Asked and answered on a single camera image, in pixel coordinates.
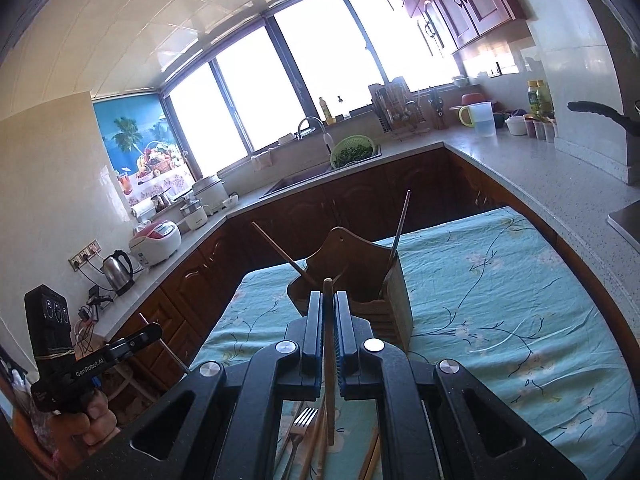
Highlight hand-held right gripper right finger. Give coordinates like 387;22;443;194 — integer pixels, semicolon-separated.
335;290;587;480

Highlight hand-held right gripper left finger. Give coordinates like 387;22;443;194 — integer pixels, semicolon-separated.
82;290;326;480

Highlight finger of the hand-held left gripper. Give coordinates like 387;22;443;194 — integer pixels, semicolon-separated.
106;323;164;362

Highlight thin chopstick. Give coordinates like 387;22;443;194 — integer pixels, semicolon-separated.
138;312;191;376

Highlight wooden utensil holder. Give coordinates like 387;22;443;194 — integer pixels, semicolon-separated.
286;226;415;356

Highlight metal fork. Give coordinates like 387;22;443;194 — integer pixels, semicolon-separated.
280;406;319;480

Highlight person's left hand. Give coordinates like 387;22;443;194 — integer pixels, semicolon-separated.
47;387;123;476

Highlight steel electric kettle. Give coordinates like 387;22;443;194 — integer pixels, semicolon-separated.
101;250;136;297

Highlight white red rice cooker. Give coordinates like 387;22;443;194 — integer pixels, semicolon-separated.
129;220;182;267

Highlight small white kitchen appliance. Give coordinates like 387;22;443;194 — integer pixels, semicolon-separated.
179;201;211;233

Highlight white electric cooking pot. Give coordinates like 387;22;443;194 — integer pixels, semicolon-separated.
192;174;226;211

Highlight teal floral tablecloth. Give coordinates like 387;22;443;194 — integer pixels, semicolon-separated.
190;206;638;480

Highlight green colander with vegetables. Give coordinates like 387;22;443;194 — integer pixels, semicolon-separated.
330;135;376;168

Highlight sink faucet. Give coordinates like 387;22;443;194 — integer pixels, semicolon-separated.
297;116;333;153

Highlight dish drying rack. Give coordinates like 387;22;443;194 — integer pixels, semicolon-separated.
370;77;431;141

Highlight knife and scissors holder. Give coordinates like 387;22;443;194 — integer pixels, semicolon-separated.
427;87;448;131

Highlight kitchen window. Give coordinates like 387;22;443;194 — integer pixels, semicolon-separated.
162;0;461;181

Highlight gas stove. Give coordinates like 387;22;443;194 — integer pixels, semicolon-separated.
607;207;640;241

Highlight yellow cooking oil bottle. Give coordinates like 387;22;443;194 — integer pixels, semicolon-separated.
527;79;555;117

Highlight black wok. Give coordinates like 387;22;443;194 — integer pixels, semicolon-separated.
567;101;640;136

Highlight wooden upper cabinets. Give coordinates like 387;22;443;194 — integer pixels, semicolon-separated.
357;0;526;56

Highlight tangled cables with charger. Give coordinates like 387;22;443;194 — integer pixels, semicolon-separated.
75;284;114;356

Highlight wall power outlet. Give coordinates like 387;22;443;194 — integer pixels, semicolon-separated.
68;242;102;272

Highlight tropical fruit wall poster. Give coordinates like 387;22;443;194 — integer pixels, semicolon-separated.
92;99;196;206

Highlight clear pitcher green handle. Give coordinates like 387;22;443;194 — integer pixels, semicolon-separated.
459;102;497;138

